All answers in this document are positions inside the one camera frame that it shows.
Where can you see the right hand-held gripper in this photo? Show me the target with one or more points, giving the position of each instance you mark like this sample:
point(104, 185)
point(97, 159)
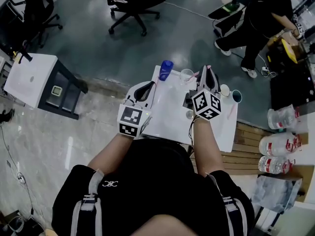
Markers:
point(205, 104)

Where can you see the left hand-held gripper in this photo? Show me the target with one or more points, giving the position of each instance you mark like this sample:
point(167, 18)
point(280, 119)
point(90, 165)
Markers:
point(130, 115)

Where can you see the white cup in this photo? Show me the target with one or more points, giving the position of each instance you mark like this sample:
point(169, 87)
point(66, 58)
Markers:
point(224, 90)

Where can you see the clear glass cup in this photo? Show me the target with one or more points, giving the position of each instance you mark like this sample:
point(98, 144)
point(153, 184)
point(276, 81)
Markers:
point(183, 76)

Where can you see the green cup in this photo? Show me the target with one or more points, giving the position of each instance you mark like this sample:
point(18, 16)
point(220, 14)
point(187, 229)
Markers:
point(236, 96)

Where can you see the person's left forearm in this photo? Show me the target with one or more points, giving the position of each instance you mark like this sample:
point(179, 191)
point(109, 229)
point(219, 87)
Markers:
point(110, 154)

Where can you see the person's right forearm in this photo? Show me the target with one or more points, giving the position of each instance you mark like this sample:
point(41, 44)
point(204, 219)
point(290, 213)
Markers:
point(206, 146)

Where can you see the blue bottle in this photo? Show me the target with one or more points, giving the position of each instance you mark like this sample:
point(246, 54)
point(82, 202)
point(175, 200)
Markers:
point(165, 70)

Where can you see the white washbasin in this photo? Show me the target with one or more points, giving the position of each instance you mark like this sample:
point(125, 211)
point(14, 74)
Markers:
point(169, 122)

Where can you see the white power strip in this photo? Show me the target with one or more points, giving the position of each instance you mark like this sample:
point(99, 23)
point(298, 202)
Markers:
point(265, 69)

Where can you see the wooden slatted pallet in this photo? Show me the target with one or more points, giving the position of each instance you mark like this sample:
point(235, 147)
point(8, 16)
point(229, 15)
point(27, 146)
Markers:
point(246, 151)

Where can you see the black case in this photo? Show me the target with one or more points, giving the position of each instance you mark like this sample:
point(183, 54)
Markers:
point(290, 87)

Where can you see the small white square device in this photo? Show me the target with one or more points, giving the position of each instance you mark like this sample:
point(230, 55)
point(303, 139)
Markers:
point(56, 91)

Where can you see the large clear water jug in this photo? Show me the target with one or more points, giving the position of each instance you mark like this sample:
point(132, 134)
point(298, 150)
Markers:
point(283, 118)
point(278, 145)
point(273, 165)

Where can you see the person's black shirt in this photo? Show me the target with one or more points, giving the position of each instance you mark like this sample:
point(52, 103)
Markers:
point(152, 181)

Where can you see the yellow tray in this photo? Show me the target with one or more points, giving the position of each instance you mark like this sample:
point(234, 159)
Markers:
point(289, 49)

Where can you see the white side table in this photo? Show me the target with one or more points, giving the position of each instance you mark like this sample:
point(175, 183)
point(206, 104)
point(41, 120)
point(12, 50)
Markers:
point(29, 82)

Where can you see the black faucet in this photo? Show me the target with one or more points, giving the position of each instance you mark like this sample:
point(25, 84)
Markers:
point(25, 56)

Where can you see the clear plastic bag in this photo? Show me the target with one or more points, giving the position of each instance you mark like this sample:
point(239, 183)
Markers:
point(275, 193)

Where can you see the person's face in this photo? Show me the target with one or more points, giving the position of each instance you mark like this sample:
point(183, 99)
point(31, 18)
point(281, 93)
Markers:
point(165, 227)

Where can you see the cardboard box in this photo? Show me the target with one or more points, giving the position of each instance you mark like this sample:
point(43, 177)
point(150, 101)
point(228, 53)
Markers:
point(307, 181)

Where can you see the white power adapter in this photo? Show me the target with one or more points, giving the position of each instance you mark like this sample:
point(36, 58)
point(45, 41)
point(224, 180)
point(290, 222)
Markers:
point(21, 178)

